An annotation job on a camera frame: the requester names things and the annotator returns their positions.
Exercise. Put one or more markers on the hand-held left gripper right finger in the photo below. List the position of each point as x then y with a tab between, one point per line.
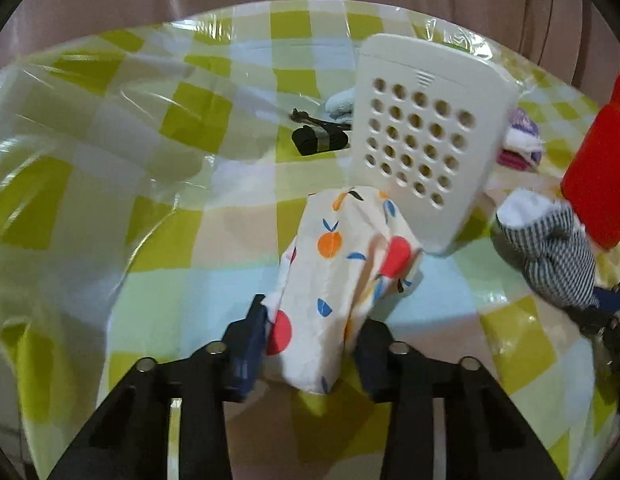
370	365

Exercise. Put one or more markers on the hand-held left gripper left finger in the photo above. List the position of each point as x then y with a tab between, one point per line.
255	345

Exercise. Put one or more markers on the fruit print cloth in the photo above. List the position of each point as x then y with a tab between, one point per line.
330	285

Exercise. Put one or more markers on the white perforated plastic basket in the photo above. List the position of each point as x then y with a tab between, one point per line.
430	85

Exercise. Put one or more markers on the green checkered tablecloth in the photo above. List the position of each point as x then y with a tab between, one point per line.
140	210

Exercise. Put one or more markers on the black rolled sock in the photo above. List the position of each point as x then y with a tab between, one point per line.
315	141

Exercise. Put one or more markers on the blue white striped sock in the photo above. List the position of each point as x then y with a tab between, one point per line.
550	250

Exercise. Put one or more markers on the light blue sock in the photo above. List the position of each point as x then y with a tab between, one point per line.
342	105

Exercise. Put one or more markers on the purple and white sock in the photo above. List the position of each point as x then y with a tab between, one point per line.
522	135

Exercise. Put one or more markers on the red plastic jug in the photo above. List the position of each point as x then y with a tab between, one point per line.
600	175

